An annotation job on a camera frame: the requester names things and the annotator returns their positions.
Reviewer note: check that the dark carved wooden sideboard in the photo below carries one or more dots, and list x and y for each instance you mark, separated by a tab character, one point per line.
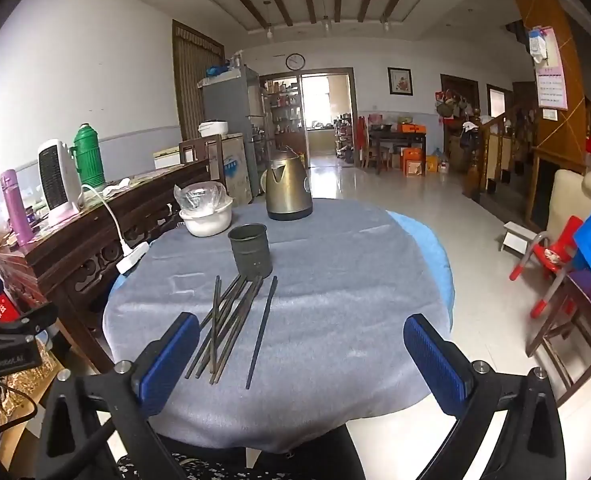
75	265

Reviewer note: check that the framed flower picture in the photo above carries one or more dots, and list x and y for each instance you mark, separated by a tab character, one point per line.
400	81

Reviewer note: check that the grey refrigerator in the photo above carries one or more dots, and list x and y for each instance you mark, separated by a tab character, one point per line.
236	97

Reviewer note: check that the white power strip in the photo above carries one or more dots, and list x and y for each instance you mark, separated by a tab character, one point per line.
131	256

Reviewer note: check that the white space heater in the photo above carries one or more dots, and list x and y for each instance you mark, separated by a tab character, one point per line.
60	181

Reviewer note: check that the beige sofa armrest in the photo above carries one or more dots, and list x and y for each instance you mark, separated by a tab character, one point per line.
571	196

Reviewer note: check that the round wall clock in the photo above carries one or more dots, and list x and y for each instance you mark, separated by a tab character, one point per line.
295	62

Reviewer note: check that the purple thermos bottle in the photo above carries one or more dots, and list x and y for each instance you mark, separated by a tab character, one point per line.
15	207

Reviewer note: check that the dark dining table far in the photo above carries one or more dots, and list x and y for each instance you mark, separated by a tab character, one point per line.
415	139

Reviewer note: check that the white chest freezer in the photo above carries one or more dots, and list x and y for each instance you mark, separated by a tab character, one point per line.
235	166

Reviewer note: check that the red plastic child chair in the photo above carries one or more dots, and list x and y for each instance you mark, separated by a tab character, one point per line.
555	257

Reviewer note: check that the wooden chair by freezer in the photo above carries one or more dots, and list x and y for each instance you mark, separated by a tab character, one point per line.
199	150

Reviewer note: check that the dark wooden side table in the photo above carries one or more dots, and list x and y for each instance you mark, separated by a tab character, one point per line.
569	312

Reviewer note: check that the white rice cooker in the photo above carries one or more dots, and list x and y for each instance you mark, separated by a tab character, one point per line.
213	128

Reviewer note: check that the pink wall calendar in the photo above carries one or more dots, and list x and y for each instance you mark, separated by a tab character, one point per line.
550	77

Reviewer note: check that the white plastic bowl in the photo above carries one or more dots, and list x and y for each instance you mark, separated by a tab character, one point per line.
211	224

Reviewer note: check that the brass electric kettle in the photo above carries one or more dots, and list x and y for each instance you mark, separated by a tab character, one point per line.
285	184

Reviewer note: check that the grey table cloth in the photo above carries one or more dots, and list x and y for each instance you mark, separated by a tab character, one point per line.
348	278

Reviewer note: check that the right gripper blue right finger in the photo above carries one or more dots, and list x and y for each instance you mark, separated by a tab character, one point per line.
447	372

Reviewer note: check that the small white stool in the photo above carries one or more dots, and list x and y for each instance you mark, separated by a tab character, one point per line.
516	238

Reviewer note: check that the grey metal utensil cup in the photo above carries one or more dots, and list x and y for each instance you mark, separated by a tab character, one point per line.
251	250

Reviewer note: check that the green thermos flask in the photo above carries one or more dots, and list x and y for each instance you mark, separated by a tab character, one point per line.
85	152

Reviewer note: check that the blue table cloth underneath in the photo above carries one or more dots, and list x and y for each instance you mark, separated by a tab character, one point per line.
435	256

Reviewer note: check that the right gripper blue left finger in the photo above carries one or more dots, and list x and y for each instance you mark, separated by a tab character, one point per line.
161	365

